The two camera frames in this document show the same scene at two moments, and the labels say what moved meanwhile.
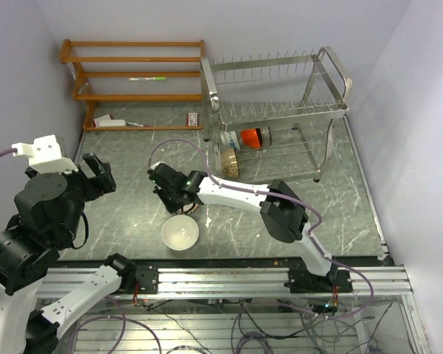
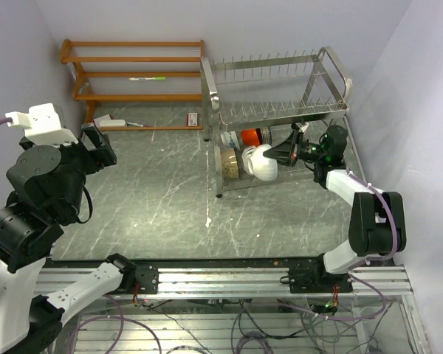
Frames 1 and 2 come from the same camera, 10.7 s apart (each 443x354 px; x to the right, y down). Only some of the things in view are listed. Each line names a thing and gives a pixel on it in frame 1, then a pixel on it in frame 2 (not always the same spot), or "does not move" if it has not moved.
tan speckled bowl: x=229 y=161 does not move
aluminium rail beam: x=187 y=282 does not move
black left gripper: x=101 y=172 -> x=99 y=144
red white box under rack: x=192 y=119 does not move
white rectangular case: x=112 y=122 does not move
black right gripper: x=166 y=196 -> x=293 y=154
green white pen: x=150 y=78 does not move
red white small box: x=96 y=122 does not move
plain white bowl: x=179 y=232 -> x=256 y=164
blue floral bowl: x=229 y=139 does not move
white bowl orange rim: x=187 y=209 -> x=245 y=155
